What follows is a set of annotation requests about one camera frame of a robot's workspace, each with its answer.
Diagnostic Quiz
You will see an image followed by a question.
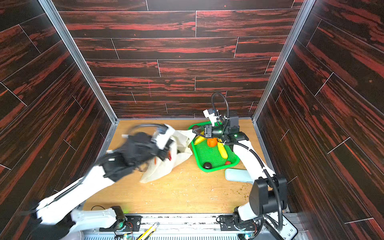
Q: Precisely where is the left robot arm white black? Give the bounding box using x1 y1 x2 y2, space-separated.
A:
31 132 174 240

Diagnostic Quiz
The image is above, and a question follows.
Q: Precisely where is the white plastic bag orange print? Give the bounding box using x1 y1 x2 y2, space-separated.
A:
140 130 196 184

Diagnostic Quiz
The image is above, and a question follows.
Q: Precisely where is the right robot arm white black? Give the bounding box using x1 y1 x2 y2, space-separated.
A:
193 109 287 230

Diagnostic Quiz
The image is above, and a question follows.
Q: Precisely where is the yellow banana bunch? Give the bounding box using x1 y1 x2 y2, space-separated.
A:
194 138 206 145

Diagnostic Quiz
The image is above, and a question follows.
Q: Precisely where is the pale blue object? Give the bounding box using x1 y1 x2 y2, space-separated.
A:
225 169 254 184

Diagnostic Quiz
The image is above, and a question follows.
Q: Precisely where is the black white clock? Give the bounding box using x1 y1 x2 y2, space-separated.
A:
265 215 299 240

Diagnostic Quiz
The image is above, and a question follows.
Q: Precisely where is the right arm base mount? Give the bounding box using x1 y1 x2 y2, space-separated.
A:
216 215 260 232

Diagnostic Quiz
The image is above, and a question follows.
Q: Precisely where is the small yellow banana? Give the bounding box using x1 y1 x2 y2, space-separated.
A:
217 142 228 160

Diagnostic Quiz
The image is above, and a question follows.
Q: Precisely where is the dark purple fruit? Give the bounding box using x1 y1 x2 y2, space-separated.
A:
203 162 213 170

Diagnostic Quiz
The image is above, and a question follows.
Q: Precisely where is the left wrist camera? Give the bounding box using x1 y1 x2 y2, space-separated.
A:
152 124 175 150

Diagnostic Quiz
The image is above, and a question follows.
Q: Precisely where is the orange tangerine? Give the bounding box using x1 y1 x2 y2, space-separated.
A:
207 138 218 148

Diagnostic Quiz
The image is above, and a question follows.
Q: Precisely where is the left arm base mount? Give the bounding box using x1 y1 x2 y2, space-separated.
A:
99 206 143 233

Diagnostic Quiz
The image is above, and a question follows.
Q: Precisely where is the yellow utility knife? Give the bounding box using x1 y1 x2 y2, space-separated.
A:
137 222 160 240

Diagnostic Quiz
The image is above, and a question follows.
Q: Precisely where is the green plastic basket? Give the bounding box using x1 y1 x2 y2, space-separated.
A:
192 139 240 173

